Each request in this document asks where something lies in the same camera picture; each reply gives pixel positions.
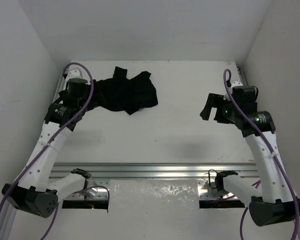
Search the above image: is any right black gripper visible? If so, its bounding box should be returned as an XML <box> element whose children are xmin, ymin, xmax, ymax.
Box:
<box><xmin>200</xmin><ymin>92</ymin><xmax>240</xmax><ymax>124</ymax></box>

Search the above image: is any aluminium front rail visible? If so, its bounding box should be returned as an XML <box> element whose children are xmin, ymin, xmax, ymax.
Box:
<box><xmin>50</xmin><ymin>162</ymin><xmax>259</xmax><ymax>179</ymax></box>

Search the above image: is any aluminium rail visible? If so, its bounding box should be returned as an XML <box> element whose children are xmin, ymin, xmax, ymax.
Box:
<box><xmin>0</xmin><ymin>201</ymin><xmax>17</xmax><ymax>240</ymax></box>
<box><xmin>50</xmin><ymin>162</ymin><xmax>259</xmax><ymax>179</ymax></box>
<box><xmin>236</xmin><ymin>64</ymin><xmax>247</xmax><ymax>86</ymax></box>

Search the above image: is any aluminium right side rail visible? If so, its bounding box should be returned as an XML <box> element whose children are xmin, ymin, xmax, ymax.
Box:
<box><xmin>236</xmin><ymin>64</ymin><xmax>247</xmax><ymax>86</ymax></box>

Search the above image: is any black t shirt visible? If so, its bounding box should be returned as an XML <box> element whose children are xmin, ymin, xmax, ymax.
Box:
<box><xmin>87</xmin><ymin>66</ymin><xmax>158</xmax><ymax>115</ymax></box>

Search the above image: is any metal base plate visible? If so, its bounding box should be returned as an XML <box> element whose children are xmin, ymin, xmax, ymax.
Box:
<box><xmin>64</xmin><ymin>178</ymin><xmax>110</xmax><ymax>201</ymax></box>
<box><xmin>197</xmin><ymin>178</ymin><xmax>238</xmax><ymax>201</ymax></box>

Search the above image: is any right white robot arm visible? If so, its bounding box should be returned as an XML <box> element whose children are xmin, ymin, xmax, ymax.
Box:
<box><xmin>200</xmin><ymin>86</ymin><xmax>300</xmax><ymax>227</ymax></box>

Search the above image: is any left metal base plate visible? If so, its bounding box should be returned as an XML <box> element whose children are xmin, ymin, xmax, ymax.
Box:
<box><xmin>64</xmin><ymin>178</ymin><xmax>110</xmax><ymax>201</ymax></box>

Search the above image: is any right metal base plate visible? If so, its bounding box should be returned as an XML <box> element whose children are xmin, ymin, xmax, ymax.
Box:
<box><xmin>197</xmin><ymin>178</ymin><xmax>238</xmax><ymax>201</ymax></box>

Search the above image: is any aluminium left side rail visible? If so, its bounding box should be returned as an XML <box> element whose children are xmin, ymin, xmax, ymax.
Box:
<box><xmin>0</xmin><ymin>201</ymin><xmax>17</xmax><ymax>240</ymax></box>

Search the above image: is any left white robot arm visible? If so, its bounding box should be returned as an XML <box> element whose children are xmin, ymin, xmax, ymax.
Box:
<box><xmin>1</xmin><ymin>78</ymin><xmax>91</xmax><ymax>218</ymax></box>

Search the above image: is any white front cover panel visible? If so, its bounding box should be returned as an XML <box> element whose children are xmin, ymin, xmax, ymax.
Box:
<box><xmin>12</xmin><ymin>178</ymin><xmax>300</xmax><ymax>240</ymax></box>

